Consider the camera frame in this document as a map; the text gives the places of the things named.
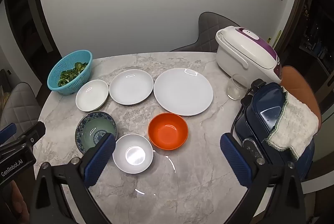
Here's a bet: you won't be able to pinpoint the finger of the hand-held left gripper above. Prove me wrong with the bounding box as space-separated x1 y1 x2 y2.
0 121 46 153
0 123 16 146

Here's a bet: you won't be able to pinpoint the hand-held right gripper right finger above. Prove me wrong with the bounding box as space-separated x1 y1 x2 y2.
220 132 311 224

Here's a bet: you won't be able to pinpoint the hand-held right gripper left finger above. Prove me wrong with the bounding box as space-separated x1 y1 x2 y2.
26 132 116 224

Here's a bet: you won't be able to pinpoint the blue floral ceramic bowl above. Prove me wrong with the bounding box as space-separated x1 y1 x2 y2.
75 111 118 154

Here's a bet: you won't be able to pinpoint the white bowl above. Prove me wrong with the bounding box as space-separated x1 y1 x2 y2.
112 134 154 174

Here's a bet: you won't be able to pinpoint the small white plate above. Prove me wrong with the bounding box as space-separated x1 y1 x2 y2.
75 79 109 112

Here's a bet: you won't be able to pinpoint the orange plastic cup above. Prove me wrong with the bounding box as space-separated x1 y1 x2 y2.
148 113 189 151

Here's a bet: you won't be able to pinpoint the medium white plate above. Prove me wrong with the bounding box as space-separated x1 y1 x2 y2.
109 69 154 106

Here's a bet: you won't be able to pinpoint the large white plate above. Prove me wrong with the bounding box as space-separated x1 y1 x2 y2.
153 68 214 116

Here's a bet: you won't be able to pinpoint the light grey quilted chair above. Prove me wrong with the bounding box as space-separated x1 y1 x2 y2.
0 81 43 133

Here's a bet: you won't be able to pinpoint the dark blue kitchen appliance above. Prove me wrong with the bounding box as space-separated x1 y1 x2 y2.
233 79 316 183

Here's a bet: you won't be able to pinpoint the clear drinking glass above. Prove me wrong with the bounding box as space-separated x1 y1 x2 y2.
226 74 248 99

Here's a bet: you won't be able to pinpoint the white fringed towel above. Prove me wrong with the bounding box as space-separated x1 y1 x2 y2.
266 85 319 159

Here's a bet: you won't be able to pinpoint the green leafy vegetables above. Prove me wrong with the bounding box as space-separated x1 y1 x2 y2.
58 62 88 87

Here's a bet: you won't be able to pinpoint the teal plastic colander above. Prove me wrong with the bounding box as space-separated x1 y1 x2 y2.
47 50 93 96

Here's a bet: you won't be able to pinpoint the white and purple rice cooker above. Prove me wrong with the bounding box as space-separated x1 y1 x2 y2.
215 26 283 85

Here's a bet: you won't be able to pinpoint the orange chair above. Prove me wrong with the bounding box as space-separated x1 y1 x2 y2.
282 65 323 120

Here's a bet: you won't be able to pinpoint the dark grey quilted chair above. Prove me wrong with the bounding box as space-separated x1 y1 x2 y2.
170 12 242 52

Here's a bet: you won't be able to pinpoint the dark display cabinet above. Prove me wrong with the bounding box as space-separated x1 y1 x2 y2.
297 5 334 62

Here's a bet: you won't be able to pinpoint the black appliance power cable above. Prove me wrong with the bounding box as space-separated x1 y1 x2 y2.
240 79 264 109

